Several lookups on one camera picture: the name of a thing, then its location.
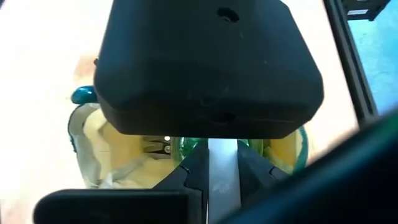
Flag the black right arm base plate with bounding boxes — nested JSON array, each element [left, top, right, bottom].
[[341, 0, 391, 22]]

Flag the cream canvas gardening bag green trim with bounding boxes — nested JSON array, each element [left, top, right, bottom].
[[67, 102, 309, 190]]

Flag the green plastic spray bottle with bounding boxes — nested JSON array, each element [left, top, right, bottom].
[[170, 136, 272, 224]]

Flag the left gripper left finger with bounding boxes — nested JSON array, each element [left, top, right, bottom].
[[151, 139, 210, 224]]

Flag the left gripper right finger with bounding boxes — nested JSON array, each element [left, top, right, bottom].
[[237, 139, 290, 208]]

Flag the black table frame extrusion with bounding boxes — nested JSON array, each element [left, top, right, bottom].
[[322, 0, 379, 126]]

